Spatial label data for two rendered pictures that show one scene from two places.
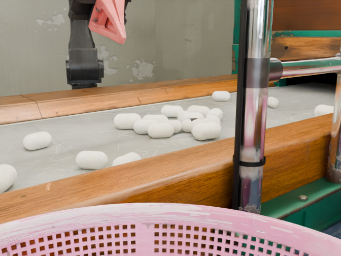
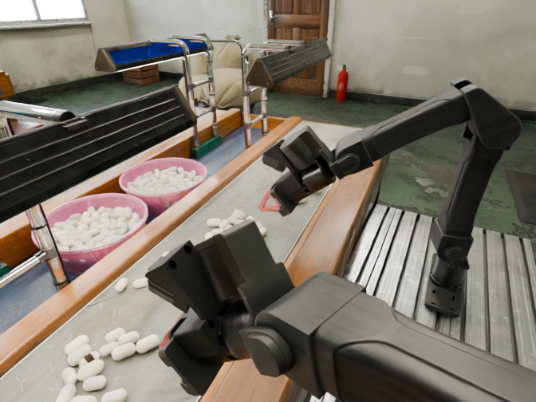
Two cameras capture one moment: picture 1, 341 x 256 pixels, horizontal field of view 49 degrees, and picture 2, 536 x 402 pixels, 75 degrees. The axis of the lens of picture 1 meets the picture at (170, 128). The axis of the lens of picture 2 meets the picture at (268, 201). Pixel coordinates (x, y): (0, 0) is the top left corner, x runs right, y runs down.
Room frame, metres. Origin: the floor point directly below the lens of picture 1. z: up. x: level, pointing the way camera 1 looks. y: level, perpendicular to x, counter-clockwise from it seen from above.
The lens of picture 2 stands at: (0.93, 0.05, 1.25)
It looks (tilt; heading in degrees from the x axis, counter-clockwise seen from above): 30 degrees down; 152
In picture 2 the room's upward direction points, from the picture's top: straight up
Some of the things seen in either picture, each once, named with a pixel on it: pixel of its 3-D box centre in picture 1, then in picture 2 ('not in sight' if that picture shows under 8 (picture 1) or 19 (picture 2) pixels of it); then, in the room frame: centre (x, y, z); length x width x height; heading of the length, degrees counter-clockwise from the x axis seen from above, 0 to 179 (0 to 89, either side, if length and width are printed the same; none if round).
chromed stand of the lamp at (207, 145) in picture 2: not in sight; (186, 96); (-0.52, 0.44, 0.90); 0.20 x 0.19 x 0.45; 128
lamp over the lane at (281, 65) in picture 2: not in sight; (297, 57); (-0.14, 0.74, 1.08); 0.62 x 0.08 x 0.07; 128
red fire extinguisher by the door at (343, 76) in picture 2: not in sight; (342, 82); (-3.00, 3.31, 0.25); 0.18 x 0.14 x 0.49; 125
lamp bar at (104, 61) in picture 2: not in sight; (163, 49); (-0.58, 0.39, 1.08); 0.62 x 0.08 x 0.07; 128
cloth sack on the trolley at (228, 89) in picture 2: not in sight; (226, 89); (-2.68, 1.48, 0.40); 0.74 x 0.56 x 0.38; 126
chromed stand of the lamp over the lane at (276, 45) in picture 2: not in sight; (275, 107); (-0.21, 0.69, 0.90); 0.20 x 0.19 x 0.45; 128
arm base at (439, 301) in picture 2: not in sight; (448, 269); (0.58, 0.71, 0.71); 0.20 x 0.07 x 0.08; 125
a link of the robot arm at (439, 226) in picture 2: not in sight; (467, 188); (0.57, 0.70, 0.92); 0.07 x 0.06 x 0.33; 143
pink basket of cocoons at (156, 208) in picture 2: not in sight; (166, 187); (-0.10, 0.23, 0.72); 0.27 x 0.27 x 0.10
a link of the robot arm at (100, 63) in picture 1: (84, 72); not in sight; (0.92, 0.21, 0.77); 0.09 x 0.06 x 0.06; 104
